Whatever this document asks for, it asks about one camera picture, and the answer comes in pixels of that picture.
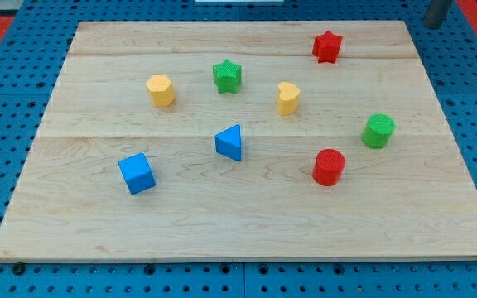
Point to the yellow hexagon block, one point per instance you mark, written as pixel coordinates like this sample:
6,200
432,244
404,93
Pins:
161,90

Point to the blue cube block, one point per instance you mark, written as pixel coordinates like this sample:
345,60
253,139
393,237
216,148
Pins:
137,173

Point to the green star block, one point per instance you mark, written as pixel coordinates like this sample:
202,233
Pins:
227,76

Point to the green cylinder block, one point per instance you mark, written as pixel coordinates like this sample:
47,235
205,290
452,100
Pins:
378,130

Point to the blue triangle block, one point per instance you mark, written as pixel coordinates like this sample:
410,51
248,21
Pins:
229,143

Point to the yellow heart block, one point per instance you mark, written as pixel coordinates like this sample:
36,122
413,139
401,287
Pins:
287,98

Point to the red cylinder block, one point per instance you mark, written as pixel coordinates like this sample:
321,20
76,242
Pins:
328,167

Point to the red star block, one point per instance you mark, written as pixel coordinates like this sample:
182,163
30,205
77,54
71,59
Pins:
326,47

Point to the wooden board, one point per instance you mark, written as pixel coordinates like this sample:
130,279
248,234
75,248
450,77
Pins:
412,200

